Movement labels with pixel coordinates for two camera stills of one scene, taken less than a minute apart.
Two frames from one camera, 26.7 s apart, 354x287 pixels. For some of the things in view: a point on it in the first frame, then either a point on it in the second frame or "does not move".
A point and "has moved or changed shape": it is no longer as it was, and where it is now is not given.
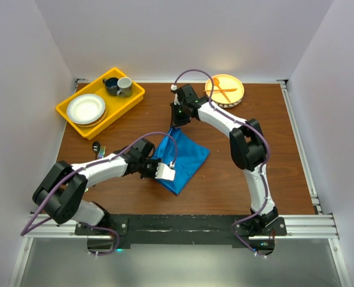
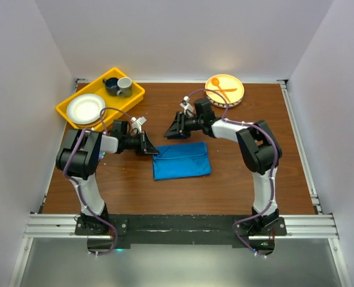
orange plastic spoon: x=216 y=83 does not move
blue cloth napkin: x=188 y=155 has moved or changed shape
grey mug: x=125 y=85 does not move
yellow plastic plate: x=228 y=92 does not move
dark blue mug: x=111 y=85 does not move
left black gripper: x=153 y=174 → x=145 y=145
